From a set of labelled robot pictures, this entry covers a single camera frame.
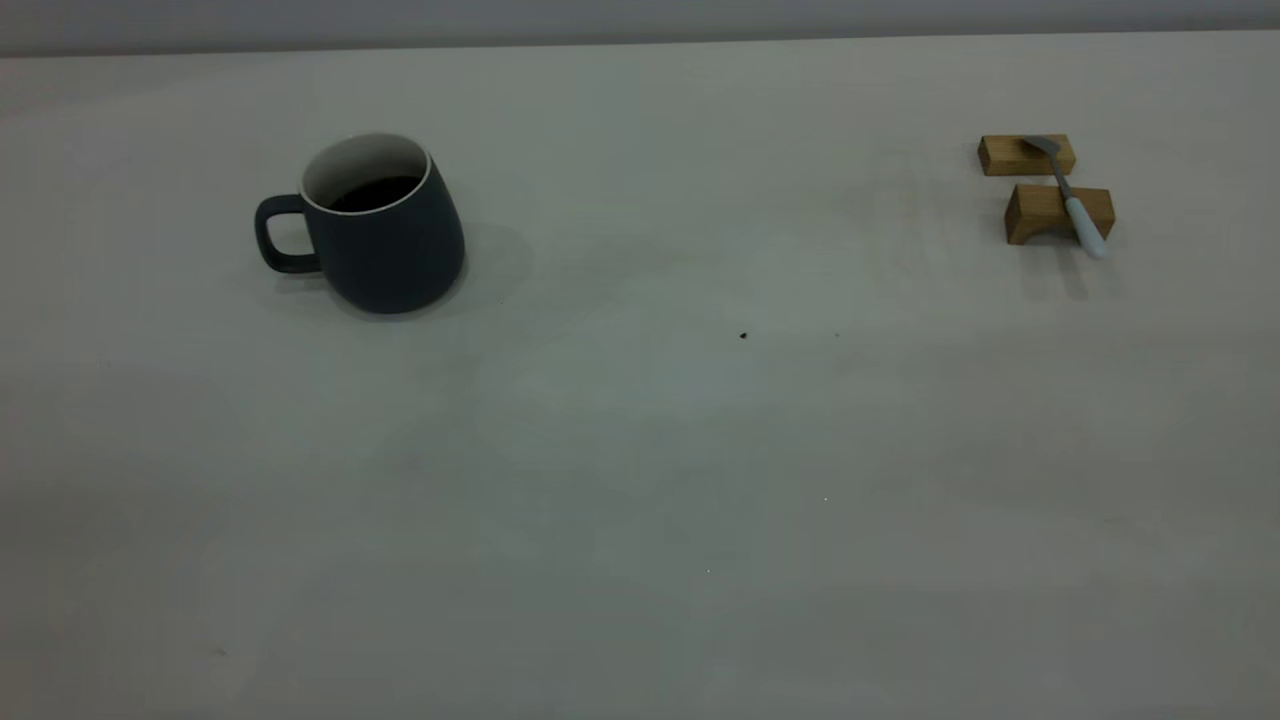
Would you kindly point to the dark grey ceramic mug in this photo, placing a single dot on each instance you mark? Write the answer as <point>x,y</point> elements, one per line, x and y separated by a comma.
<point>390,255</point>

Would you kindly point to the flat rectangular wooden block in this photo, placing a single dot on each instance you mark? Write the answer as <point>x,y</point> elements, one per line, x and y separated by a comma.
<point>1005,158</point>

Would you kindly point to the arched wooden block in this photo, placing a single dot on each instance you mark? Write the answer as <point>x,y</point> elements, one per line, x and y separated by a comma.
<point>1040,208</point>

